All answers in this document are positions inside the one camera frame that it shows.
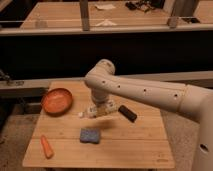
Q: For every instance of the metal clamp at left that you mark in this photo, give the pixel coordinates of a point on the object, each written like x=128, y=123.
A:
x=9, y=81

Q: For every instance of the white paper sheet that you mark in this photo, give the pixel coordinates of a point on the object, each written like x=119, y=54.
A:
x=105, y=7

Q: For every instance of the grey metal post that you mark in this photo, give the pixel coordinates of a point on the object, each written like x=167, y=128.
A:
x=84, y=11
x=175, y=13

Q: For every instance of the dark clutter on bench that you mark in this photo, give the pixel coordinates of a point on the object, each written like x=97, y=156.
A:
x=142, y=5

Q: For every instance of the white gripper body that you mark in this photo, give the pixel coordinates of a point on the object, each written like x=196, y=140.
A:
x=101, y=105

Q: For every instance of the white plastic bottle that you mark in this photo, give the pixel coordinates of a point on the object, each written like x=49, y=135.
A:
x=94, y=111

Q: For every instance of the orange carrot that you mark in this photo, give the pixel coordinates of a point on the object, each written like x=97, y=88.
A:
x=48, y=151

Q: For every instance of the grey metal post right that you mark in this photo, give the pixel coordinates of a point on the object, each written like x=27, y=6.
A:
x=175, y=13

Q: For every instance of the wooden board table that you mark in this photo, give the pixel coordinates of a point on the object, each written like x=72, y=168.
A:
x=142, y=144

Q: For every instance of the blue sponge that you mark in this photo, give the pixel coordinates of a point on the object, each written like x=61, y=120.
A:
x=90, y=136

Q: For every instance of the small clear cup background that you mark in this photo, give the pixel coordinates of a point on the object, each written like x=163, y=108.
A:
x=39, y=23

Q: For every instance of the orange ceramic bowl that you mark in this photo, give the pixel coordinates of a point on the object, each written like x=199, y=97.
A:
x=57, y=101

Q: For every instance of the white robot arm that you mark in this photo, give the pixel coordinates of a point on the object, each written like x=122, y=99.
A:
x=192, y=102

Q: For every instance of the white folded paper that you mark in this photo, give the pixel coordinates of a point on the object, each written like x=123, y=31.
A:
x=106, y=23

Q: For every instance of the black rectangular block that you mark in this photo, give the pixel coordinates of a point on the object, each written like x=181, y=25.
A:
x=131, y=116

